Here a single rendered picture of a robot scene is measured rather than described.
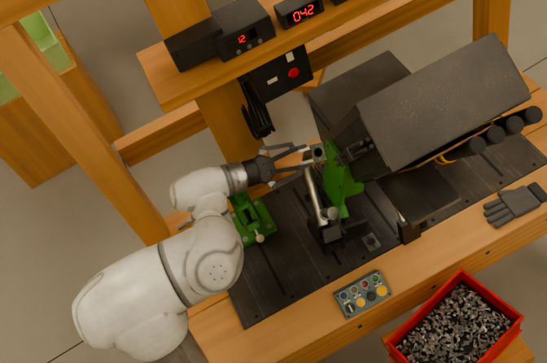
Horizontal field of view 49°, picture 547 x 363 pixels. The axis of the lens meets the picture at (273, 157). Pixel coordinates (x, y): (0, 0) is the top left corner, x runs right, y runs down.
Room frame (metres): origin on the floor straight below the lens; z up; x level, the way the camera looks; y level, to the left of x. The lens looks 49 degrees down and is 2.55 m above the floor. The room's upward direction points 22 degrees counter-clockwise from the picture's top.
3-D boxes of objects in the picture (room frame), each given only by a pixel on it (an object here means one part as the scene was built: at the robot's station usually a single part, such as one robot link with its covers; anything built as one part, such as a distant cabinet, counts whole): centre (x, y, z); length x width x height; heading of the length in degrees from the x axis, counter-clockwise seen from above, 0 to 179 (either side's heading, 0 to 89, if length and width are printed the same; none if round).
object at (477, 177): (1.11, -0.24, 0.89); 1.10 x 0.42 x 0.02; 97
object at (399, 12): (1.48, -0.19, 1.23); 1.30 x 0.05 x 0.09; 97
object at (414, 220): (1.02, -0.33, 1.11); 0.39 x 0.16 x 0.03; 7
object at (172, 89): (1.37, -0.21, 1.52); 0.90 x 0.25 x 0.04; 97
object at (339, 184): (1.04, -0.18, 1.17); 0.13 x 0.12 x 0.20; 97
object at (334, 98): (1.26, -0.33, 1.07); 0.30 x 0.18 x 0.34; 97
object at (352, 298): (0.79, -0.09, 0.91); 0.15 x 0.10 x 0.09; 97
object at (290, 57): (1.30, -0.11, 1.42); 0.17 x 0.12 x 0.15; 97
